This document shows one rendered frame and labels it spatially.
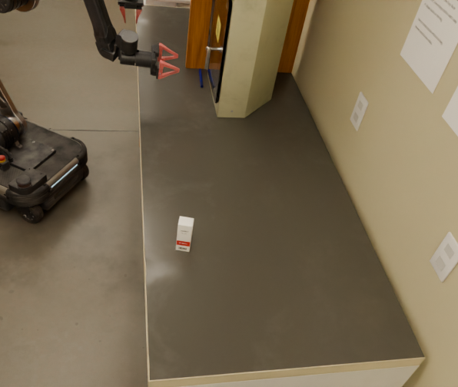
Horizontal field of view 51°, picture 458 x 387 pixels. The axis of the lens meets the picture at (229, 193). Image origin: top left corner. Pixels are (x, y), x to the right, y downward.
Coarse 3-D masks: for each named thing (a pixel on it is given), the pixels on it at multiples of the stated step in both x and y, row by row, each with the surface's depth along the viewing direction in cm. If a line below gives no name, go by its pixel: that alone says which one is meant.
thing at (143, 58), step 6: (138, 54) 169; (144, 54) 169; (150, 54) 170; (138, 60) 169; (144, 60) 169; (150, 60) 170; (156, 60) 172; (138, 66) 172; (144, 66) 171; (150, 66) 171; (150, 72) 172
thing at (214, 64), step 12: (216, 0) 182; (228, 0) 159; (216, 12) 182; (228, 12) 160; (216, 24) 182; (228, 24) 163; (216, 36) 182; (216, 60) 182; (216, 72) 182; (216, 84) 183; (216, 96) 183
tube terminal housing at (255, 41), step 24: (240, 0) 157; (264, 0) 159; (288, 0) 171; (240, 24) 163; (264, 24) 166; (240, 48) 169; (264, 48) 175; (240, 72) 176; (264, 72) 185; (240, 96) 183; (264, 96) 196
